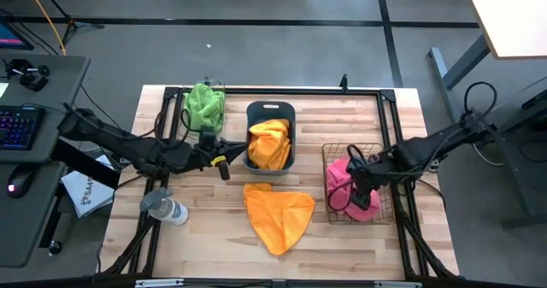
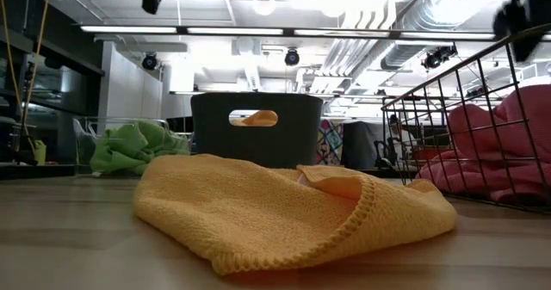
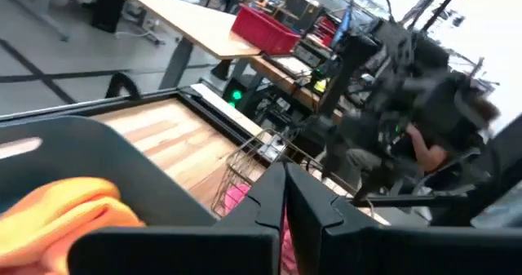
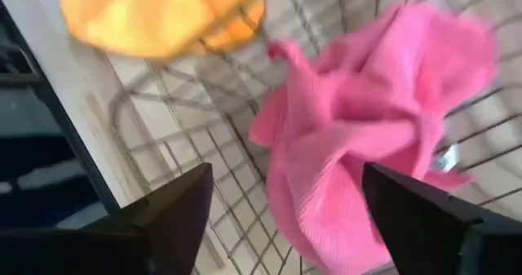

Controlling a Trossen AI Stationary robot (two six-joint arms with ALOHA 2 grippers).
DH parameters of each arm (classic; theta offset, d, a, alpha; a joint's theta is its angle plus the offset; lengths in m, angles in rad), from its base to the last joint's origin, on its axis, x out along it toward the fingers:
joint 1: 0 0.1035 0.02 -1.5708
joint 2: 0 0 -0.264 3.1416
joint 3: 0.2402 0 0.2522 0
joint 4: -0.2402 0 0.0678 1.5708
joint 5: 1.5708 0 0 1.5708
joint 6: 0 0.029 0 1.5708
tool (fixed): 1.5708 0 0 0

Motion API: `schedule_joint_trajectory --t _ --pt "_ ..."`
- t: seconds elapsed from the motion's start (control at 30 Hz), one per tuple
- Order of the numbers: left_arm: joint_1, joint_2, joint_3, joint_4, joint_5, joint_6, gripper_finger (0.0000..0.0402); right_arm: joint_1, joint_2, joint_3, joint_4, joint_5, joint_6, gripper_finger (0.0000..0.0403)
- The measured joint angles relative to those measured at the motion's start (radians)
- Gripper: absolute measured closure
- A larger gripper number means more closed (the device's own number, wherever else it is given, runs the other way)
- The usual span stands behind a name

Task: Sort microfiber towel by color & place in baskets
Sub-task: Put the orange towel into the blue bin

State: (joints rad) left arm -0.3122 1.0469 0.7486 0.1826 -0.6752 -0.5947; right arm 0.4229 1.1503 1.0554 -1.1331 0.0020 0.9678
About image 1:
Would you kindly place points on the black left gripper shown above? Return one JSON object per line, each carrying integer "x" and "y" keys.
{"x": 205, "y": 155}

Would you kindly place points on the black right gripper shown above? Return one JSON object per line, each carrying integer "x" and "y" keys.
{"x": 365, "y": 177}

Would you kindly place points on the green microfiber towel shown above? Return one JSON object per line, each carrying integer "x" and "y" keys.
{"x": 213, "y": 121}
{"x": 201, "y": 98}

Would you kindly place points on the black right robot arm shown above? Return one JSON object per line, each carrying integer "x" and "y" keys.
{"x": 427, "y": 145}

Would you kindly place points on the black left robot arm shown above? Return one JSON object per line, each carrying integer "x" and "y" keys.
{"x": 128, "y": 147}

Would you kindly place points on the yellow tape tag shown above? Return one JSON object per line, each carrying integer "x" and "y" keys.
{"x": 219, "y": 160}

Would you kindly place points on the blue plastic basket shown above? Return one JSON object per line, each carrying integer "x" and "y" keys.
{"x": 269, "y": 110}

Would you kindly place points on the white printed bag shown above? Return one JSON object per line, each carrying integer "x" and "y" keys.
{"x": 89, "y": 194}

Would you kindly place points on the dark grey side desk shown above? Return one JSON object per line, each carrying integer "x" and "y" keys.
{"x": 525, "y": 172}

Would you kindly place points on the grey table leg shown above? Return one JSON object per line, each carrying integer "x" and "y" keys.
{"x": 466, "y": 61}

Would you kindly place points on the grey computer desk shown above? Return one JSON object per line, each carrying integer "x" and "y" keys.
{"x": 60, "y": 78}

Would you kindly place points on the black tripod stand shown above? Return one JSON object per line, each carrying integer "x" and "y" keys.
{"x": 85, "y": 25}

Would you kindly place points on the black caster knob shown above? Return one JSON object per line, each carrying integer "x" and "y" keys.
{"x": 54, "y": 247}

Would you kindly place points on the black desk clamp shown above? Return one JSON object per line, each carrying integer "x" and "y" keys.
{"x": 32, "y": 80}

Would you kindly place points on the black computer mouse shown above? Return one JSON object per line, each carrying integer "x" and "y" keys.
{"x": 19, "y": 179}

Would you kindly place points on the black backlit keyboard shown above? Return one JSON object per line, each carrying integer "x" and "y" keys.
{"x": 17, "y": 127}

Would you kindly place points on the white table top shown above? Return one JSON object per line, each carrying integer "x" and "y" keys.
{"x": 513, "y": 14}

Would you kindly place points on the computer monitor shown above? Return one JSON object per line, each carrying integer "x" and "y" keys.
{"x": 10, "y": 38}

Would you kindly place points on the black aluminium table frame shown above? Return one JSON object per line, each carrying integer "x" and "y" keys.
{"x": 299, "y": 91}

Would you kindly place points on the silver metal bracket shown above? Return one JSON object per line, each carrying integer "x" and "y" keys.
{"x": 397, "y": 284}
{"x": 159, "y": 283}

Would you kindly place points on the black camera post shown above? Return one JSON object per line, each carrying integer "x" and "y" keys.
{"x": 343, "y": 81}

